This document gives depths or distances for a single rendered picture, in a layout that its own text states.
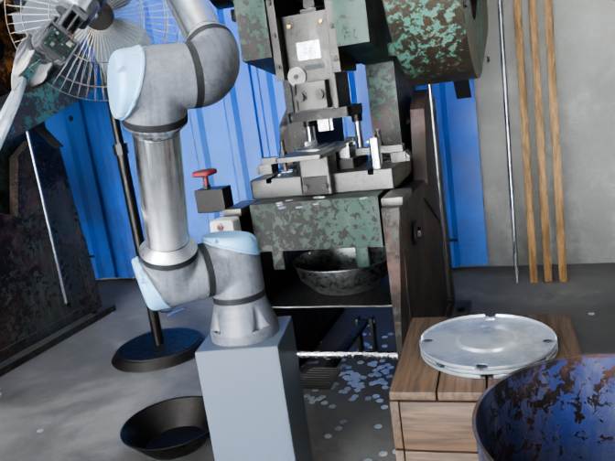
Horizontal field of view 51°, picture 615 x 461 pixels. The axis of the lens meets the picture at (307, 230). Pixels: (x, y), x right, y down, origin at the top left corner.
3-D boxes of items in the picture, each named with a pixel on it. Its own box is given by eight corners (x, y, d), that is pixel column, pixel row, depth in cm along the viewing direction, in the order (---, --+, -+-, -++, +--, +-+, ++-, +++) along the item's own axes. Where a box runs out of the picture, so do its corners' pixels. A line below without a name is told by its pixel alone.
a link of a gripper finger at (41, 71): (24, 91, 129) (48, 55, 132) (16, 94, 134) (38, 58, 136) (38, 101, 131) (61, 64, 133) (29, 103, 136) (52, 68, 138)
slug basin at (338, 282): (386, 301, 191) (383, 269, 189) (281, 303, 202) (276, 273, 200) (407, 267, 222) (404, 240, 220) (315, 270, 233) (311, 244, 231)
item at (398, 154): (409, 161, 192) (405, 126, 190) (355, 166, 198) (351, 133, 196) (413, 157, 198) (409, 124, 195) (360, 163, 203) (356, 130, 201)
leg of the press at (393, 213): (442, 424, 178) (409, 98, 159) (401, 423, 182) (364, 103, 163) (471, 307, 262) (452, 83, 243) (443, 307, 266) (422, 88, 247)
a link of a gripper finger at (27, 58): (6, 79, 127) (34, 43, 130) (-1, 81, 131) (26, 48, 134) (20, 89, 129) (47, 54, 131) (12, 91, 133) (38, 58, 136)
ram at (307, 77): (336, 108, 185) (322, 1, 179) (288, 114, 191) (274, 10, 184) (351, 104, 201) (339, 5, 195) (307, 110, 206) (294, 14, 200)
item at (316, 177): (328, 201, 175) (321, 152, 172) (280, 205, 180) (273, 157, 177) (351, 185, 198) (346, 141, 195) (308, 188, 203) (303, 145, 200)
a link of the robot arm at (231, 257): (274, 290, 137) (264, 229, 134) (213, 305, 132) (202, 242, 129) (254, 278, 148) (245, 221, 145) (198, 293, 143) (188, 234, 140)
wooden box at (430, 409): (601, 557, 124) (595, 392, 116) (405, 542, 135) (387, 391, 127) (576, 443, 161) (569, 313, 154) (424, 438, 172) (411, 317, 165)
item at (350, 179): (394, 188, 183) (392, 167, 182) (252, 199, 199) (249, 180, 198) (412, 171, 211) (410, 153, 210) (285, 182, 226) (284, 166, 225)
